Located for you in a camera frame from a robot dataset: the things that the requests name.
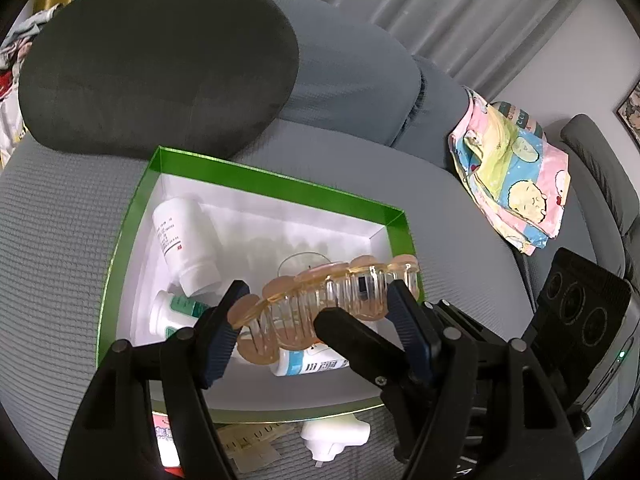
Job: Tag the plain white pill bottle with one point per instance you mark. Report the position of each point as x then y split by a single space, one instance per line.
185 234

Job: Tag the colourful cartoon cloth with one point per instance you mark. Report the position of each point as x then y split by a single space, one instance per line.
515 177

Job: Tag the black round cushion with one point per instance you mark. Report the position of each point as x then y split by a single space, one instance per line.
124 77

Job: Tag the framed wall picture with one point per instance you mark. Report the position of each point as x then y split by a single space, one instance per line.
629 113

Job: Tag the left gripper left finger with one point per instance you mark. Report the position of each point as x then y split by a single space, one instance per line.
113 435

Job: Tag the amber translucent hair claw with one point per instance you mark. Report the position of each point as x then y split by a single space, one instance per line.
279 324

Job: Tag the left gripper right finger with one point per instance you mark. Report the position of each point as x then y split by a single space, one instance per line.
468 405

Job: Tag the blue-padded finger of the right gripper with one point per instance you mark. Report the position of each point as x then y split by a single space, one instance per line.
370 354

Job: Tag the pink orange-capped tube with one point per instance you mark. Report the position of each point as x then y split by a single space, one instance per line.
166 445

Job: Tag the pile of clothes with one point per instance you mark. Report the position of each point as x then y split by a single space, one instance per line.
13 53

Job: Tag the white plug adapter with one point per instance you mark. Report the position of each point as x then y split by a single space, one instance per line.
327 437

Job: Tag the white bottle green label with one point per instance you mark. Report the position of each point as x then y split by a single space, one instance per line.
170 313

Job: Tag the white bottle blue label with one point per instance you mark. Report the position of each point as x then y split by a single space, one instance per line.
310 362

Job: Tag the cream plastic hair clip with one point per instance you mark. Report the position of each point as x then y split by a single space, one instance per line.
249 446

